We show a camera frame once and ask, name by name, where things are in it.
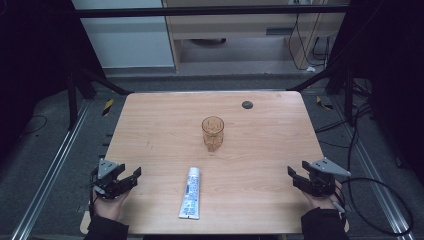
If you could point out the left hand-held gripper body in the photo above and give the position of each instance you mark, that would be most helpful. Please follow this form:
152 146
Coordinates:
106 185

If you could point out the dark round table grommet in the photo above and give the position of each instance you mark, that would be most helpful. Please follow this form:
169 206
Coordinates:
247 105

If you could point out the white cabinet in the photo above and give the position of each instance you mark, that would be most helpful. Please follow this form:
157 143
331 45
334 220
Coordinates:
128 43

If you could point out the light wooden desk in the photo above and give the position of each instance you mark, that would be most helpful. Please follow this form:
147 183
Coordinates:
233 28

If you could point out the amber glass cup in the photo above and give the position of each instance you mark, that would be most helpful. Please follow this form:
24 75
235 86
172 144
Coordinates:
212 133

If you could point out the person's right hand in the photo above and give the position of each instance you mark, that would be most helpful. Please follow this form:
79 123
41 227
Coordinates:
325 202

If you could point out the white toothpaste tube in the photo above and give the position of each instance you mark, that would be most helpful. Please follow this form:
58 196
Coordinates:
190 195

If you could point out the person's left hand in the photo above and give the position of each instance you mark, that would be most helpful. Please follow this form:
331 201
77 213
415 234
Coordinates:
108 206

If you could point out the black horizontal frame bar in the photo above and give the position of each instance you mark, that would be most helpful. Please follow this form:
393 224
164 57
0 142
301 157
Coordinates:
200 12

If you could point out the black curtain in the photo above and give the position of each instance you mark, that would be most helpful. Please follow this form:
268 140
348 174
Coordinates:
390 66
30 66

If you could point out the black metal stand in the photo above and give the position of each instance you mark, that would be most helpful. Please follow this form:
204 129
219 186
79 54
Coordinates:
348 96
71 100

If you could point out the white plug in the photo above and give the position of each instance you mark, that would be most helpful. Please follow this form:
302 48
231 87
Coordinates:
310 69

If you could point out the aluminium floor rail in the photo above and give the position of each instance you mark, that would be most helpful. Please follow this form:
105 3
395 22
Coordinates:
373 173
50 173

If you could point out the yellow black floor tape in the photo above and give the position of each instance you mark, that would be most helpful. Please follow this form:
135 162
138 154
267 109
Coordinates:
107 107
323 104

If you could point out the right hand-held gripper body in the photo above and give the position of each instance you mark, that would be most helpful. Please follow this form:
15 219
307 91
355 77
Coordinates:
321 183

